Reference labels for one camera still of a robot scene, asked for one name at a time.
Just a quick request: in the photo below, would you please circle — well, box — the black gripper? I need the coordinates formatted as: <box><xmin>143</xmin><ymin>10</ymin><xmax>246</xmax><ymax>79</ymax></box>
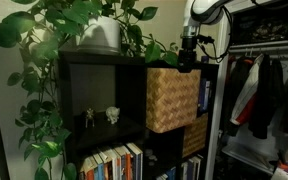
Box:
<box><xmin>178</xmin><ymin>34</ymin><xmax>199</xmax><ymax>73</ymax></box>

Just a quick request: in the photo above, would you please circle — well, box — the woven bamboo basket drawer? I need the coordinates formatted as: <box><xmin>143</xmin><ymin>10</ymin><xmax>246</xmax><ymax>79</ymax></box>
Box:
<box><xmin>146</xmin><ymin>67</ymin><xmax>203</xmax><ymax>134</ymax></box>

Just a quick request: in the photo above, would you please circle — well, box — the dark jacket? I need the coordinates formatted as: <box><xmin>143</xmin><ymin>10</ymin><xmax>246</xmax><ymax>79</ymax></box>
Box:
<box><xmin>223</xmin><ymin>55</ymin><xmax>252</xmax><ymax>136</ymax></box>

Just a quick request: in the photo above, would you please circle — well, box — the black cube bookshelf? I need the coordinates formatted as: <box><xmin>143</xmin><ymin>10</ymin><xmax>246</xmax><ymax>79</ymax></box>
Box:
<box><xmin>56</xmin><ymin>49</ymin><xmax>220</xmax><ymax>180</ymax></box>

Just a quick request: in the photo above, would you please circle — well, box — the white and red jacket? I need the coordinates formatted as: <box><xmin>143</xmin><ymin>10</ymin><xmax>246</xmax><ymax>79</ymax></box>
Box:
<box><xmin>229</xmin><ymin>53</ymin><xmax>266</xmax><ymax>126</ymax></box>

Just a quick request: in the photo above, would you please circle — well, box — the closet rod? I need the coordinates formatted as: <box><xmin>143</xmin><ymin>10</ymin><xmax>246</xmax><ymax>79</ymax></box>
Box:
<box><xmin>228</xmin><ymin>42</ymin><xmax>288</xmax><ymax>55</ymax></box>

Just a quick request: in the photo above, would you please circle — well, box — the woven bamboo basket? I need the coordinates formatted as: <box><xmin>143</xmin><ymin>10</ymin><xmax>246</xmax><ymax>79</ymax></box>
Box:
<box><xmin>182</xmin><ymin>113</ymin><xmax>209</xmax><ymax>159</ymax></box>

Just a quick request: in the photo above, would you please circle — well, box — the dark patterned box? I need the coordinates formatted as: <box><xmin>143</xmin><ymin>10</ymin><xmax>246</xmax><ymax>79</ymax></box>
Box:
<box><xmin>231</xmin><ymin>5</ymin><xmax>288</xmax><ymax>46</ymax></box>

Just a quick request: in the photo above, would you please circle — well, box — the white plant pot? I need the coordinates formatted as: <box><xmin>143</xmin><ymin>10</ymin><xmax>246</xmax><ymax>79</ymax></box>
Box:
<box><xmin>75</xmin><ymin>15</ymin><xmax>122</xmax><ymax>55</ymax></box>

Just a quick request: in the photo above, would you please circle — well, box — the black jacket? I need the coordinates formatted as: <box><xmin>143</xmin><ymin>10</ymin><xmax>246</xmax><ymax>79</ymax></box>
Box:
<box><xmin>248</xmin><ymin>54</ymin><xmax>286</xmax><ymax>140</ymax></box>

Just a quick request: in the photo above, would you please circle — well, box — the white elephant figurine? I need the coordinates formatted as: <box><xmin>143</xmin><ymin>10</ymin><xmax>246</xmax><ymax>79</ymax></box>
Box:
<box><xmin>105</xmin><ymin>105</ymin><xmax>121</xmax><ymax>126</ymax></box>

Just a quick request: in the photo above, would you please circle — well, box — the brass figurine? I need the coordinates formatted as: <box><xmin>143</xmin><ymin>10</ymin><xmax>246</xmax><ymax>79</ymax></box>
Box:
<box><xmin>84</xmin><ymin>107</ymin><xmax>96</xmax><ymax>129</ymax></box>

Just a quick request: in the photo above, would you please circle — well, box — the white cover book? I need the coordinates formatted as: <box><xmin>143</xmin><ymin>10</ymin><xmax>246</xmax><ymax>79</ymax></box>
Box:
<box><xmin>126</xmin><ymin>142</ymin><xmax>144</xmax><ymax>180</ymax></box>

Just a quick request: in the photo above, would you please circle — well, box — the white closet shelf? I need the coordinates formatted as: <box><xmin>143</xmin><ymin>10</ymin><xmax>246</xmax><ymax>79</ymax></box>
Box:
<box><xmin>221</xmin><ymin>143</ymin><xmax>276</xmax><ymax>176</ymax></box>

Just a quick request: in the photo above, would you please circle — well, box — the orange and white book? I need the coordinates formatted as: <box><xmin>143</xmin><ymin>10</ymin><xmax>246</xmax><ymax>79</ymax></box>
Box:
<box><xmin>115</xmin><ymin>145</ymin><xmax>134</xmax><ymax>180</ymax></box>

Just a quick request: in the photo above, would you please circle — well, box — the blue paperback book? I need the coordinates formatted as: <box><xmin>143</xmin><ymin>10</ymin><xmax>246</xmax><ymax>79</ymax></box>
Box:
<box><xmin>91</xmin><ymin>152</ymin><xmax>106</xmax><ymax>180</ymax></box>

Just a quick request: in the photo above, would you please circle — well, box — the green pothos plant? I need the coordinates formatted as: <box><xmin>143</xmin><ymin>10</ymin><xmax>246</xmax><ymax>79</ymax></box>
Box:
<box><xmin>0</xmin><ymin>0</ymin><xmax>180</xmax><ymax>180</ymax></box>

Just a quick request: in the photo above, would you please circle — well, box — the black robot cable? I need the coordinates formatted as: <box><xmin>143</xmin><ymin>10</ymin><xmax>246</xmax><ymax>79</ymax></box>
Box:
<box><xmin>197</xmin><ymin>4</ymin><xmax>234</xmax><ymax>64</ymax></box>

